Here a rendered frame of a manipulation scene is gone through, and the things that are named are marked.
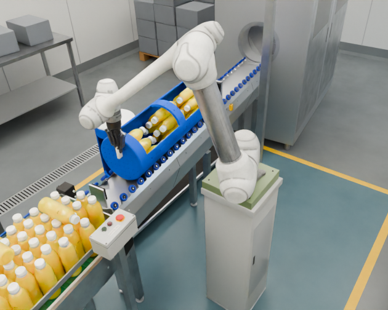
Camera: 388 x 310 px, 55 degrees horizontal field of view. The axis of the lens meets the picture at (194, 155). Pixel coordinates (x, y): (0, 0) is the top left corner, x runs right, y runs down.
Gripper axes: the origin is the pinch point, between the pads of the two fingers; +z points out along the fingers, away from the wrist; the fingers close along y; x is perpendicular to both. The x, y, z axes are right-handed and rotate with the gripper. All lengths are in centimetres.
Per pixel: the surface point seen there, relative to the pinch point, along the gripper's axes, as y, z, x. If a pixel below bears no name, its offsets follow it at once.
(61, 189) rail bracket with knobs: -22.5, 16.0, -24.9
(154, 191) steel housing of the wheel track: 12.0, 31.6, 10.9
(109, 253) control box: 32, 12, -48
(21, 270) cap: 11, 5, -75
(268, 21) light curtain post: 31, -37, 128
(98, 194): -1.2, 15.5, -19.3
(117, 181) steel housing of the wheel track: -6.6, 23.4, 0.9
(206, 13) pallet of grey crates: -133, 30, 343
